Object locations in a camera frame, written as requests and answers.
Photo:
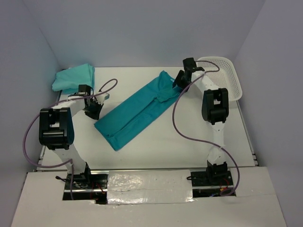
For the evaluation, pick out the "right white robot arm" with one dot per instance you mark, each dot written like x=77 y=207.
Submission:
x=215 y=110

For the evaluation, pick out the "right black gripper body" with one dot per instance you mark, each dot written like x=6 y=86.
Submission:
x=181 y=81

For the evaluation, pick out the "dark teal t shirt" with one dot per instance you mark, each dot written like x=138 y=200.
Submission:
x=131 y=117

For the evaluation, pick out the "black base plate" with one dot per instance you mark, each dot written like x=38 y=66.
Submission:
x=202 y=187
x=95 y=191

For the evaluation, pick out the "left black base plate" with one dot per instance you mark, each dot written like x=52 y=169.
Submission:
x=95 y=191

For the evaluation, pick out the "white plastic laundry basket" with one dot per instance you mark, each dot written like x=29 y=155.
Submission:
x=222 y=73

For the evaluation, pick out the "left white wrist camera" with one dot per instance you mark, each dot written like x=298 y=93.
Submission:
x=102 y=98

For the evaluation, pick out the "turquoise t shirt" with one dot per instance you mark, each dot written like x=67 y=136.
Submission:
x=80 y=75

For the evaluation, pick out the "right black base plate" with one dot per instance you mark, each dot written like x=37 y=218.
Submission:
x=202 y=187

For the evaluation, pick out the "light green t shirt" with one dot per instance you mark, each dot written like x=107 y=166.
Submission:
x=60 y=82

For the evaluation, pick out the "silver tape patch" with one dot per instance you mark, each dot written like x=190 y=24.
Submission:
x=149 y=187

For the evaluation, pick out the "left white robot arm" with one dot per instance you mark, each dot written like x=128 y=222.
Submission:
x=56 y=130

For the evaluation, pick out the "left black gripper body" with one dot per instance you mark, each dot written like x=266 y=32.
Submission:
x=93 y=111

